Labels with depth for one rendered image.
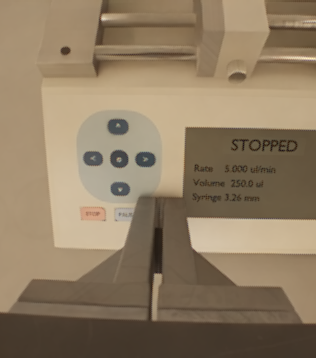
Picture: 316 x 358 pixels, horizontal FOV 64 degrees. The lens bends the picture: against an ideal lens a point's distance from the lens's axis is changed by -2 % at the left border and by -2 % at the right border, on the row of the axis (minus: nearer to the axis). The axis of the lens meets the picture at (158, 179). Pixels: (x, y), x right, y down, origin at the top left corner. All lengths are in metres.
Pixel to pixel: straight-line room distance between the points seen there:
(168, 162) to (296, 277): 0.13
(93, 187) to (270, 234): 0.12
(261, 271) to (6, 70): 0.29
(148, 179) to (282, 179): 0.08
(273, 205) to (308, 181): 0.02
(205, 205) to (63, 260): 0.11
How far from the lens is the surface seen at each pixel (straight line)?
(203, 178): 0.16
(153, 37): 0.17
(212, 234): 0.17
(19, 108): 0.27
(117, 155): 0.15
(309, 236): 0.19
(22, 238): 0.22
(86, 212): 0.17
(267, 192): 0.17
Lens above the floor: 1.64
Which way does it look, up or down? 71 degrees down
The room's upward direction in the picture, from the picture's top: 4 degrees counter-clockwise
